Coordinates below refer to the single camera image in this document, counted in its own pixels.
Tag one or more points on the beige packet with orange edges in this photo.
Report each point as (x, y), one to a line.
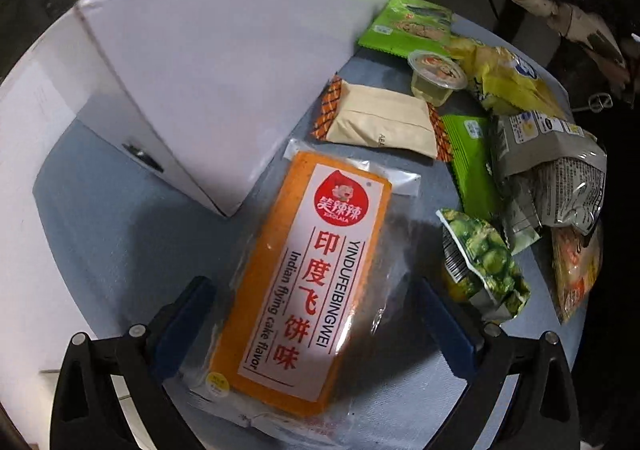
(380, 120)

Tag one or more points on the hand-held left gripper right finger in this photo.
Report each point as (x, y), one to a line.
(445, 330)

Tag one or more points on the orange noodle packet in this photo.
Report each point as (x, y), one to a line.
(575, 270)

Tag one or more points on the white cardboard box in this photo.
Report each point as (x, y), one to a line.
(225, 55)

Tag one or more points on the orange snack packet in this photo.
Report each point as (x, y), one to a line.
(300, 280)

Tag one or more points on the green snack packet with window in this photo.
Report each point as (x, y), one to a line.
(395, 38)

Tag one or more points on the green pea snack packet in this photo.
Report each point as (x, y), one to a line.
(480, 260)

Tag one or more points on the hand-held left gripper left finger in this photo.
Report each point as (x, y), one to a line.
(185, 325)

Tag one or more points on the clear jelly cup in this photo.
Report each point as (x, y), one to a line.
(435, 75)

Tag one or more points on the yellow chip bag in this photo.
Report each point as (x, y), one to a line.
(510, 90)

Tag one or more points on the grey-blue table mat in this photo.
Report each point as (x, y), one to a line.
(125, 240)

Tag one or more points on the narrow green snack packet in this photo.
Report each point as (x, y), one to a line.
(472, 170)

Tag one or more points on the grey foil snack bag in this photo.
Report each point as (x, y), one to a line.
(550, 180)

